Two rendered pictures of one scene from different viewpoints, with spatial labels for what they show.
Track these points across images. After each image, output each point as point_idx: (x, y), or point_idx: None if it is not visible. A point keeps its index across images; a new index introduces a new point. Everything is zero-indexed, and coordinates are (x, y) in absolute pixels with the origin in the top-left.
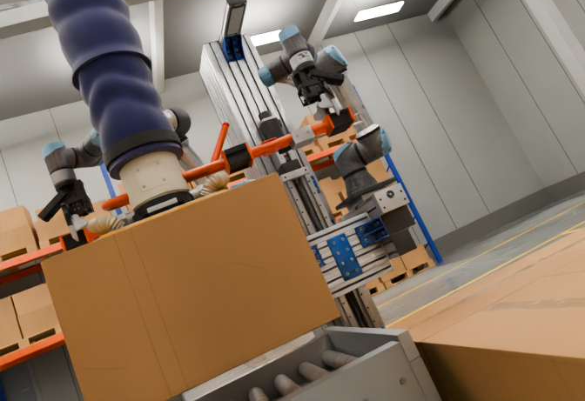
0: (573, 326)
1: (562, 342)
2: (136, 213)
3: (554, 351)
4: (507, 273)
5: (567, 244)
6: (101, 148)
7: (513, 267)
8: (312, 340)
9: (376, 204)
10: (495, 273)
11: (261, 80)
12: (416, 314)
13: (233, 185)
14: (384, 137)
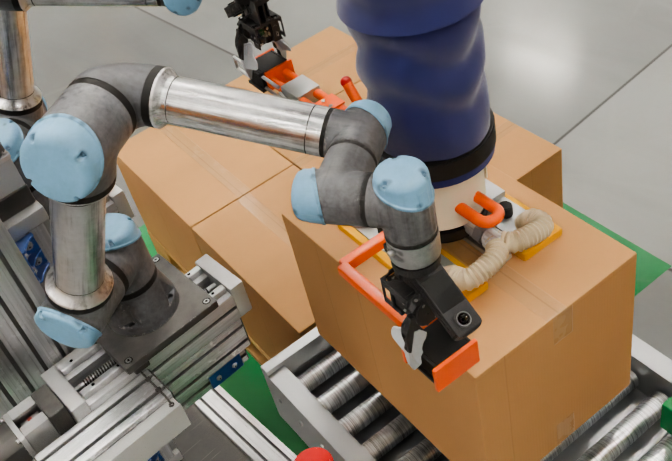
0: (496, 164)
1: (517, 166)
2: (484, 213)
3: (529, 168)
4: (243, 223)
5: (216, 185)
6: (479, 129)
7: (220, 222)
8: (284, 386)
9: (122, 208)
10: (213, 236)
11: (199, 3)
12: (275, 292)
13: (127, 232)
14: (46, 103)
